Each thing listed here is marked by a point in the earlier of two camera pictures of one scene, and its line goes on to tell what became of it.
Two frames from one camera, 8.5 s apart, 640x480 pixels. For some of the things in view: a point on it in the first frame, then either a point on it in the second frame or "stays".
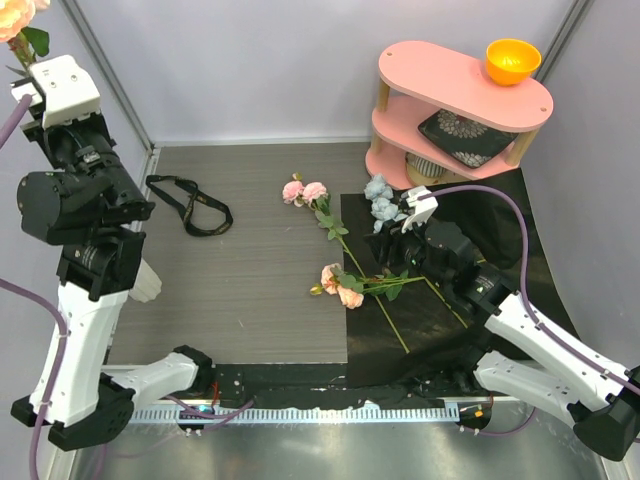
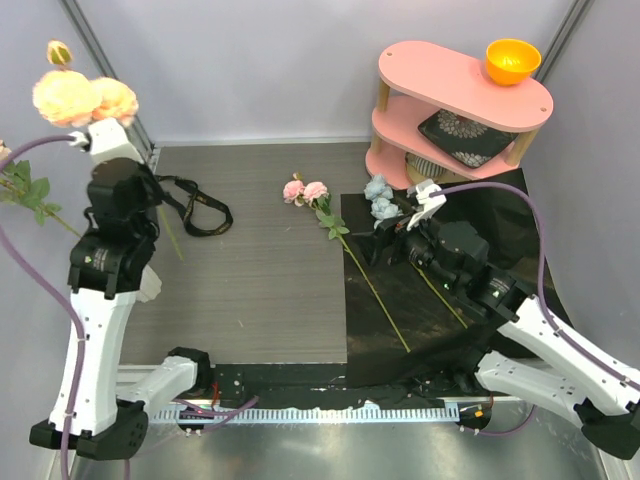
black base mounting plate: [315, 385] stays
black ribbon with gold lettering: [186, 208] stays
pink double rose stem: [299, 192] stays
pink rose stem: [350, 288] -> [73, 98]
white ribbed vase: [147, 284] stays
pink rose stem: [26, 42] -> [16, 185]
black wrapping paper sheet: [409, 335] stays
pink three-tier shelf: [441, 119] stays
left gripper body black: [88, 137] -> [151, 225]
